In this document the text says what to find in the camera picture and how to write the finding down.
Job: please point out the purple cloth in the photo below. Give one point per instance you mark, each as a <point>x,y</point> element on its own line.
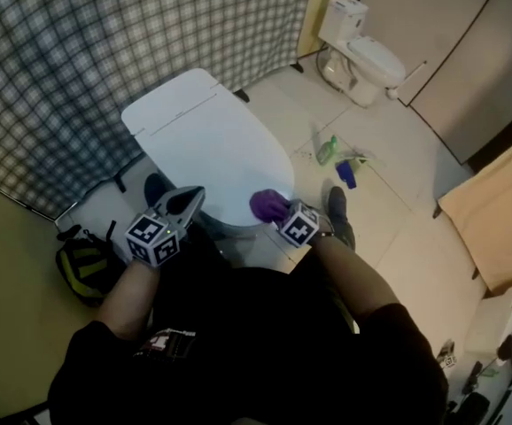
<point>267,206</point>

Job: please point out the person's black clothing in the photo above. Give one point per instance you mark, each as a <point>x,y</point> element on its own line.
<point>247,348</point>

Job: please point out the person's right forearm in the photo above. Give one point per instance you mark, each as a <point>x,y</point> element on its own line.
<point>353,277</point>

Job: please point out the white cabinet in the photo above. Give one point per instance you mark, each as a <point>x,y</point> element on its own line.
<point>473,326</point>

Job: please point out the black curtain stand foot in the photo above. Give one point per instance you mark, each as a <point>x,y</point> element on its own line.
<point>242,95</point>
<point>298,67</point>
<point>120,183</point>

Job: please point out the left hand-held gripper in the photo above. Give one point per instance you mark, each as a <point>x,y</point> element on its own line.
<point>152,241</point>

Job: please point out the blue bottle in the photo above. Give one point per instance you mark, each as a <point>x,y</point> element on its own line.
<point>345,173</point>

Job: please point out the beige cloth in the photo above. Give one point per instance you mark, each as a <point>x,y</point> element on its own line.
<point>499,219</point>

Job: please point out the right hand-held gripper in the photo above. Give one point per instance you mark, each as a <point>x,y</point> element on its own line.
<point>300,226</point>

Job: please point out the white green cleaning brush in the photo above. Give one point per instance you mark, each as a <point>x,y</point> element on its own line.
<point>362,159</point>

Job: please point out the person's left forearm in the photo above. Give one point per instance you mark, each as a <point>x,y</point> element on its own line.
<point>127,295</point>

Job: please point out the white partition board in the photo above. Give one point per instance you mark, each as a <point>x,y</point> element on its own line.
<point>424,25</point>
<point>486,82</point>

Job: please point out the white tankless toilet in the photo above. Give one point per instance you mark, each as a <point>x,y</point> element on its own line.
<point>211,149</point>

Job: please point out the white toilet with tank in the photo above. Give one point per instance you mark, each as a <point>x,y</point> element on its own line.
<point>371,60</point>

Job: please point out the green spray bottle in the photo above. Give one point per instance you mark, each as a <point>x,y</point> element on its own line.
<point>326,152</point>

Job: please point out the person's left black shoe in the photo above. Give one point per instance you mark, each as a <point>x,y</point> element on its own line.
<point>154,190</point>

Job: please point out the black yellow backpack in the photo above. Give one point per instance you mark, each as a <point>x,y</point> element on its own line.
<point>83,268</point>

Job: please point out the grey plaid curtain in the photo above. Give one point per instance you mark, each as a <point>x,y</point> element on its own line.
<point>83,60</point>

